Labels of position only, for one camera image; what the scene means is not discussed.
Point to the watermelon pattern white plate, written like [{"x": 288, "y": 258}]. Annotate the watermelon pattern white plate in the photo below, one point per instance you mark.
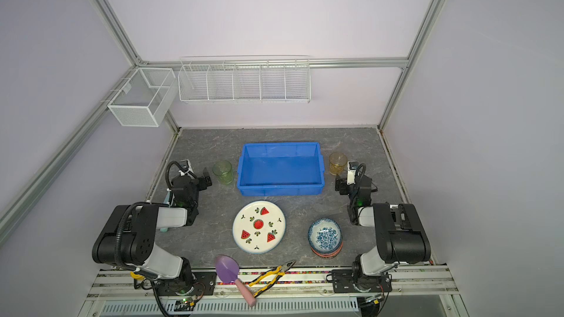
[{"x": 259, "y": 227}]

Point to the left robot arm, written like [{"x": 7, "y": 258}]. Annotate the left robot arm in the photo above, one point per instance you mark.
[{"x": 128, "y": 239}]

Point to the long white wire basket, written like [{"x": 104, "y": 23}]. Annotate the long white wire basket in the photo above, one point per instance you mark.
[{"x": 251, "y": 79}]

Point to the blue floral ceramic bowl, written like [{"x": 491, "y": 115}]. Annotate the blue floral ceramic bowl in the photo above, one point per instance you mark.
[{"x": 324, "y": 235}]

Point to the teal spatula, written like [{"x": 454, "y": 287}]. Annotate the teal spatula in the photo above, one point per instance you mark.
[{"x": 164, "y": 220}]

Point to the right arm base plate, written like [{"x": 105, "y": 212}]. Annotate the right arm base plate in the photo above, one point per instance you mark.
[{"x": 346, "y": 281}]

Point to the green glass cup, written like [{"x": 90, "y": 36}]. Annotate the green glass cup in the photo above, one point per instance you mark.
[{"x": 223, "y": 170}]

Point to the white vented cable duct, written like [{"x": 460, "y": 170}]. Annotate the white vented cable duct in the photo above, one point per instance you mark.
[{"x": 235, "y": 307}]

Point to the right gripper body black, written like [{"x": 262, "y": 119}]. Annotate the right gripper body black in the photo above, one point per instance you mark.
[{"x": 344, "y": 186}]

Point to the purple scoop pink handle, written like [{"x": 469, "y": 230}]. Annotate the purple scoop pink handle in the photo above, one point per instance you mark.
[{"x": 227, "y": 270}]

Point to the green circuit board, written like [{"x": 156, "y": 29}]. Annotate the green circuit board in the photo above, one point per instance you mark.
[{"x": 184, "y": 305}]

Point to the red rimmed bowl underneath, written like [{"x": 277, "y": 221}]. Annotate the red rimmed bowl underneath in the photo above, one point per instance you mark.
[{"x": 330, "y": 254}]

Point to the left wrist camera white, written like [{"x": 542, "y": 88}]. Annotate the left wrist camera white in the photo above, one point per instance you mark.
[{"x": 186, "y": 166}]

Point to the blue plastic bin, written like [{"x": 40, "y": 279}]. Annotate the blue plastic bin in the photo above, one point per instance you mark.
[{"x": 281, "y": 169}]

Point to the amber glass cup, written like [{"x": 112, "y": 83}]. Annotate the amber glass cup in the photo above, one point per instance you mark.
[{"x": 337, "y": 163}]

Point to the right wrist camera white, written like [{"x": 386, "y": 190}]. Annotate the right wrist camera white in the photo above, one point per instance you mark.
[{"x": 351, "y": 172}]

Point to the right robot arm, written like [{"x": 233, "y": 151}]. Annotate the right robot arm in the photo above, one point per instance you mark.
[{"x": 399, "y": 233}]

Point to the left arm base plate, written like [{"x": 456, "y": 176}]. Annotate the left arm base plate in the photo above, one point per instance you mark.
[{"x": 202, "y": 283}]

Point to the small white mesh basket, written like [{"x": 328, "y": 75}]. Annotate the small white mesh basket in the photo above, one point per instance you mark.
[{"x": 145, "y": 97}]

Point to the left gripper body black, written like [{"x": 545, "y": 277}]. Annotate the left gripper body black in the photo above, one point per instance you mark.
[{"x": 201, "y": 180}]

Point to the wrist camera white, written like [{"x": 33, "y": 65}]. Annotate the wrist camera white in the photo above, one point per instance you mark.
[
  {"x": 351, "y": 172},
  {"x": 186, "y": 166}
]

